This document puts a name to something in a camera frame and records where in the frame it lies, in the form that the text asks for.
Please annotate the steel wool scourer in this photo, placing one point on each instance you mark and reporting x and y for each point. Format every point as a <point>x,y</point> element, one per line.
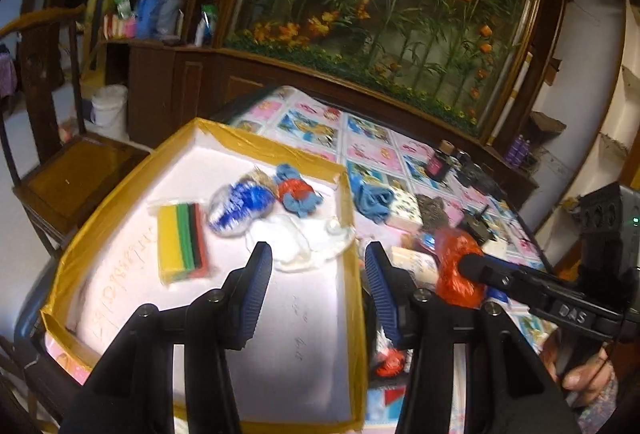
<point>435,211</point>

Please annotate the white rolled paper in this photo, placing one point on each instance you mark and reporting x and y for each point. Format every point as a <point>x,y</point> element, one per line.
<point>512,98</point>

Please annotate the dark red labelled jar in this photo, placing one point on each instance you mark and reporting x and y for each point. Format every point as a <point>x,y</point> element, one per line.
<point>437,163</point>

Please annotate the purple bottle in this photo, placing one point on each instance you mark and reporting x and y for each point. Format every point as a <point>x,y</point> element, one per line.
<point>512,148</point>
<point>524,151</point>

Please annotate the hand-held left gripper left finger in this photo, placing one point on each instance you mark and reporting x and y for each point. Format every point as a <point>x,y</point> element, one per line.
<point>255,294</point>

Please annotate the printed tablecloth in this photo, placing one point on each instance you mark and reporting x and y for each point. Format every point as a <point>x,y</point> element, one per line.
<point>370,148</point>

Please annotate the black electric motor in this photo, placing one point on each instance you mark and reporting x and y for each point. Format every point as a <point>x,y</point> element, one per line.
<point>477,226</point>

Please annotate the black plastic tool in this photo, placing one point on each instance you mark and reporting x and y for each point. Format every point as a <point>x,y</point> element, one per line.
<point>477,176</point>

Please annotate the green and white package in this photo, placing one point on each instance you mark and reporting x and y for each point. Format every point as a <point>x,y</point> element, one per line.
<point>122,3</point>

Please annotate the yellow cardboard box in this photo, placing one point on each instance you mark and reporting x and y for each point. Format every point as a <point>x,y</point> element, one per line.
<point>300,339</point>

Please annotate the pink box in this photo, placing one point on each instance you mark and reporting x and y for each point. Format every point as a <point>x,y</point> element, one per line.
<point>122,26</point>

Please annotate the blue thermos jug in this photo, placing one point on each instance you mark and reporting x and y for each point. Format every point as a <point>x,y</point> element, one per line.
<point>170,13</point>
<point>147,16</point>

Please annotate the blue cloth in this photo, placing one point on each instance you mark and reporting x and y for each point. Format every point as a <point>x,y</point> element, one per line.
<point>372,199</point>

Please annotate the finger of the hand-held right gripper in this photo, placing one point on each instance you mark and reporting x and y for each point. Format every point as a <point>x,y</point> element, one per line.
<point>530,276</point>
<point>500,284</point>

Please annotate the red and blue rolled socks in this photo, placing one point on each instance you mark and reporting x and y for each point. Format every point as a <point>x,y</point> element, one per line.
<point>295,191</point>

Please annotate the white plastic bucket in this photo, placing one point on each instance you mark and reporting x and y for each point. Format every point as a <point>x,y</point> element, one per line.
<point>110,113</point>

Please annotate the blue and white plastic bag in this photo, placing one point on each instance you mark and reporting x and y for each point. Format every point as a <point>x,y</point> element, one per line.
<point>237,209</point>

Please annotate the orange plastic bag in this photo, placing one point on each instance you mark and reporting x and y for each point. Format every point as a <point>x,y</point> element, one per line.
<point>455,274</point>

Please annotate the floral wall panel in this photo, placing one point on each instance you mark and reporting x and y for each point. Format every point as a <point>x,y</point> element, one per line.
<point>400,13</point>

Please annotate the person's right hand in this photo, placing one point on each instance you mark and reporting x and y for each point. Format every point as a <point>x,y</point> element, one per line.
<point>585,379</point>

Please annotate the red plastic bag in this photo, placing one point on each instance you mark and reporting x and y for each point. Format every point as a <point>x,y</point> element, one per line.
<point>390,361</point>

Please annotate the lemon print tissue pack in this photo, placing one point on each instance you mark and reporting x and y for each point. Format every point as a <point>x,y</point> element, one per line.
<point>407,211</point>

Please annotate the green and white bottle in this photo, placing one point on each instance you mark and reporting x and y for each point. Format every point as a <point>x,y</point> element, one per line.
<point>205,26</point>

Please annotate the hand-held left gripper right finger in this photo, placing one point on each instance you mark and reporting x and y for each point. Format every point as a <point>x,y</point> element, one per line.
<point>385,299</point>

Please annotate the wooden chair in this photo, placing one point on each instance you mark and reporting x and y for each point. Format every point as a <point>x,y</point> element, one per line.
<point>65,174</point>

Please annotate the striped multicolour sponge pack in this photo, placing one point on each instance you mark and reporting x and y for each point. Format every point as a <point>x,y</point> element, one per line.
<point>177,244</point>

